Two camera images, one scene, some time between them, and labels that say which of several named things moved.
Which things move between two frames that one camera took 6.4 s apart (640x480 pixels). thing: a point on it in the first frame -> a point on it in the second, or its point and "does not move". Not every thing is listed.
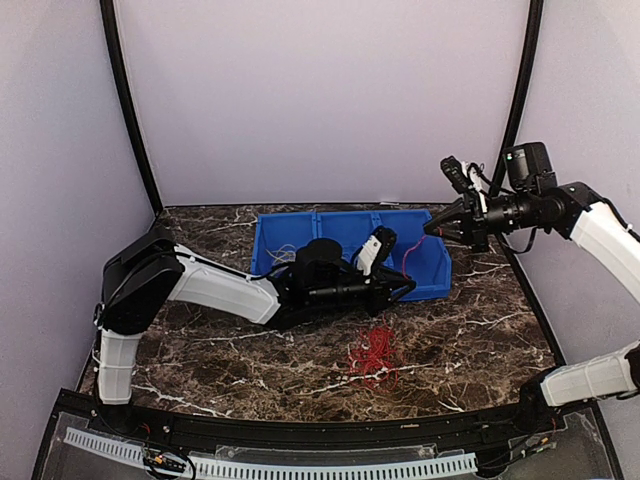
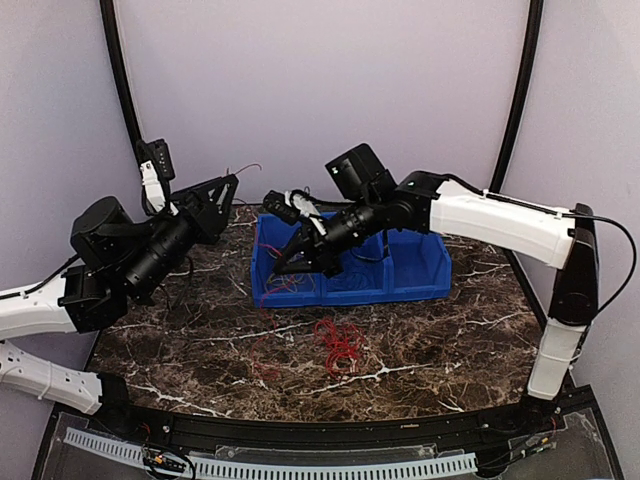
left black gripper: [384, 283] -> [201, 209]
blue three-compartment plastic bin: [419, 257] does not move
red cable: [373, 356] -> [343, 345]
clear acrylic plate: [260, 453] does not move
